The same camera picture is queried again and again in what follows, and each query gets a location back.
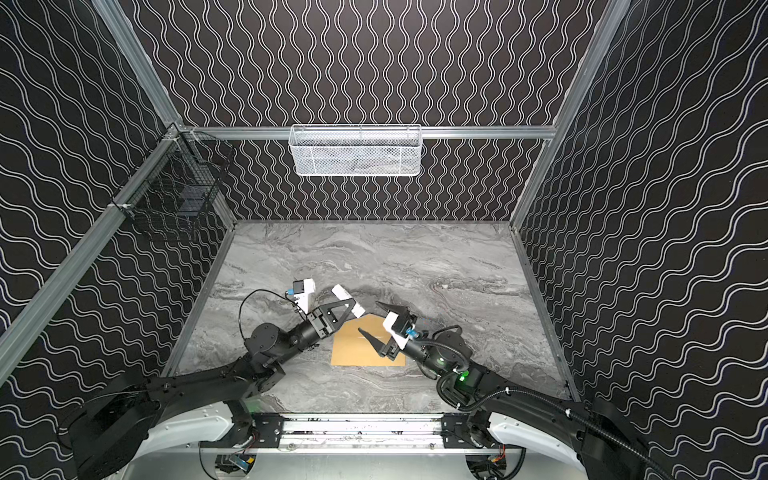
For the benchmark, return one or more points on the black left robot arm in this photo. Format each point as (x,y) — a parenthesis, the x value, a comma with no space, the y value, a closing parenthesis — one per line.
(112,425)

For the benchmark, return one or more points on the brown paper envelope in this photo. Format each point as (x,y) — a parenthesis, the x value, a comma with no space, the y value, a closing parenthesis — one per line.
(351,349)

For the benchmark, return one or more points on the aluminium frame corner post left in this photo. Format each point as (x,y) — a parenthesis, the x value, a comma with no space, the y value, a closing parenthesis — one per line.
(127,41)

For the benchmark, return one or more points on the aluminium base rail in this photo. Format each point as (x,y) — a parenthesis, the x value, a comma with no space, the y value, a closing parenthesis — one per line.
(338,433)

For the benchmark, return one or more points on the black wire basket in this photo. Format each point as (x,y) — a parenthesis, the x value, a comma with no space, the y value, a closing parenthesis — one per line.
(177,199)

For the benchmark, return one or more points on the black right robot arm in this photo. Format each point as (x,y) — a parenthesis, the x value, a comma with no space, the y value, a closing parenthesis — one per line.
(593,436)

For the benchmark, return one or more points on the aluminium left side rail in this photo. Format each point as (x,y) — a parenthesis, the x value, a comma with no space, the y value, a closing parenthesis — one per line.
(33,319)

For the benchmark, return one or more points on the aluminium frame corner post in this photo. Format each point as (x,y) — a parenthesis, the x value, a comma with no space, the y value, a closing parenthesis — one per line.
(612,18)
(127,41)

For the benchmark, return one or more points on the white wire mesh basket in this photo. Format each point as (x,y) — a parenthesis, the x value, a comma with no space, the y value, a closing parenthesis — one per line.
(356,156)

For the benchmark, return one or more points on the aluminium back crossbar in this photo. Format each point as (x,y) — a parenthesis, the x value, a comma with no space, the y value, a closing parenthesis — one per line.
(381,131)

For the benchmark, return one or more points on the aluminium frame corner post right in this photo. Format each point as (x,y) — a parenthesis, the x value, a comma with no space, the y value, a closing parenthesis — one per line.
(612,18)

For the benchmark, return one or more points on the white glue stick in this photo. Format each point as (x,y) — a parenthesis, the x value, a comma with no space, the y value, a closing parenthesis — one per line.
(343,295)

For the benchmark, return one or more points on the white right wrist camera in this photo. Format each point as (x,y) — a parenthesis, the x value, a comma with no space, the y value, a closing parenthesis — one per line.
(400,331)

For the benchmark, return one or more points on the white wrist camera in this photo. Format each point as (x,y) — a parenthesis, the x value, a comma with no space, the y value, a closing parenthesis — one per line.
(400,331)
(300,293)

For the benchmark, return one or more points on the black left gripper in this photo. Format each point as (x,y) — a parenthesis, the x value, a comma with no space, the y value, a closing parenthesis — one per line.
(317,320)

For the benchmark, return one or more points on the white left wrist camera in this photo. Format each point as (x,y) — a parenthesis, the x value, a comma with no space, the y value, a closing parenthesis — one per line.
(300,293)

